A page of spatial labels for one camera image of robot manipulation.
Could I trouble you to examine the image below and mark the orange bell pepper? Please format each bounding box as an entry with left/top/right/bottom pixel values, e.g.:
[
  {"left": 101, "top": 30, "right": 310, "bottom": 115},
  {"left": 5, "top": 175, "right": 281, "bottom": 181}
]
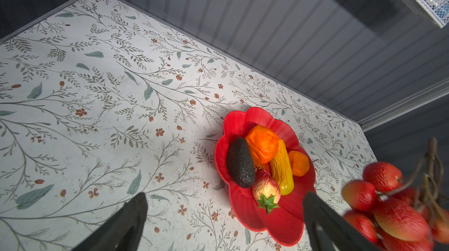
[{"left": 245, "top": 125, "right": 279, "bottom": 166}]

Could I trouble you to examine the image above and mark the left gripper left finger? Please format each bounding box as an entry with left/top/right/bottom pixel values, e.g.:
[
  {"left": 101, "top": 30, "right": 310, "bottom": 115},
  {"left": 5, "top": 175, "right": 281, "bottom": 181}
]
[{"left": 74, "top": 193, "right": 148, "bottom": 251}]

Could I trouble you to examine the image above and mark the red lychee bunch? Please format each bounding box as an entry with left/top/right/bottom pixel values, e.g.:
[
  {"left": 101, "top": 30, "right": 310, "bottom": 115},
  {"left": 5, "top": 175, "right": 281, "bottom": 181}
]
[{"left": 341, "top": 138, "right": 449, "bottom": 251}]

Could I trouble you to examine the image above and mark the red flower-shaped fruit bowl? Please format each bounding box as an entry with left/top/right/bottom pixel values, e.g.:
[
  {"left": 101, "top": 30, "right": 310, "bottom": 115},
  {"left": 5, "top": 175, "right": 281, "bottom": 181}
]
[{"left": 214, "top": 107, "right": 316, "bottom": 246}]

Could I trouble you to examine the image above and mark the red-yellow strawberry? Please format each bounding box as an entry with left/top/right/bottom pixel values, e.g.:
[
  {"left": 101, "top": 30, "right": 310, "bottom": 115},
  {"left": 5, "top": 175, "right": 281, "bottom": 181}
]
[{"left": 251, "top": 169, "right": 281, "bottom": 215}]

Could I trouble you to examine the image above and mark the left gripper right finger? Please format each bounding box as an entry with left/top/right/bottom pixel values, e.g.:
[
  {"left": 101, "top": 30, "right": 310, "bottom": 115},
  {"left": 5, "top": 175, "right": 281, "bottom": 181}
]
[{"left": 303, "top": 191, "right": 377, "bottom": 251}]

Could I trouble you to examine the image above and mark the small orange tangerine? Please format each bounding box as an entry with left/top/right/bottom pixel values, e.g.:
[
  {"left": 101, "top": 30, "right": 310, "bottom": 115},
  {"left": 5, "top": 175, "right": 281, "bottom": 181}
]
[{"left": 288, "top": 150, "right": 310, "bottom": 177}]

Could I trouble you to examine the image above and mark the dark avocado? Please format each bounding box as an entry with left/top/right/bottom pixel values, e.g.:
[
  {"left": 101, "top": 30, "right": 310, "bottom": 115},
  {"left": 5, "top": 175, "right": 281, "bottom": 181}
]
[{"left": 226, "top": 137, "right": 256, "bottom": 189}]

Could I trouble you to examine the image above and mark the yellow corn-like fruit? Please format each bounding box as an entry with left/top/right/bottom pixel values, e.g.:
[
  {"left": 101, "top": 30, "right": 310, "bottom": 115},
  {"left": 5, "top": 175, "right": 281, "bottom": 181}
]
[{"left": 270, "top": 139, "right": 294, "bottom": 196}]

